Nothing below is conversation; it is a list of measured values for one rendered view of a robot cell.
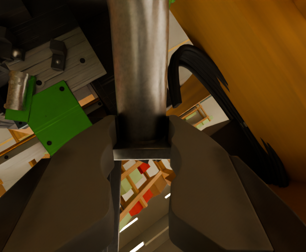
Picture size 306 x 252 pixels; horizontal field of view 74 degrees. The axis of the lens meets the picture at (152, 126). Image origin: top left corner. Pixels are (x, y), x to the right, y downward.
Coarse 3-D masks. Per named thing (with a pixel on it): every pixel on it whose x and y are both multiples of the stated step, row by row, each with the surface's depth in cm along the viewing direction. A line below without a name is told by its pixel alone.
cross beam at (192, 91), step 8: (296, 0) 30; (304, 0) 29; (304, 8) 29; (304, 16) 30; (192, 80) 68; (184, 88) 76; (192, 88) 71; (200, 88) 67; (184, 96) 80; (192, 96) 74; (200, 96) 69; (184, 104) 85; (192, 104) 78; (168, 112) 108; (176, 112) 98; (184, 112) 101
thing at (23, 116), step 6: (30, 78) 43; (30, 84) 43; (30, 90) 43; (30, 96) 43; (30, 102) 43; (6, 108) 42; (6, 114) 42; (12, 114) 42; (18, 114) 43; (24, 114) 43; (18, 120) 43; (24, 120) 43
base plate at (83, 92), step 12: (24, 0) 42; (72, 0) 50; (84, 0) 52; (96, 0) 54; (72, 12) 53; (84, 12) 55; (96, 12) 58; (0, 72) 57; (0, 84) 62; (84, 96) 111
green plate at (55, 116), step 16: (32, 96) 43; (48, 96) 44; (64, 96) 45; (32, 112) 44; (48, 112) 45; (64, 112) 46; (80, 112) 47; (32, 128) 44; (48, 128) 45; (64, 128) 46; (80, 128) 47; (48, 144) 45
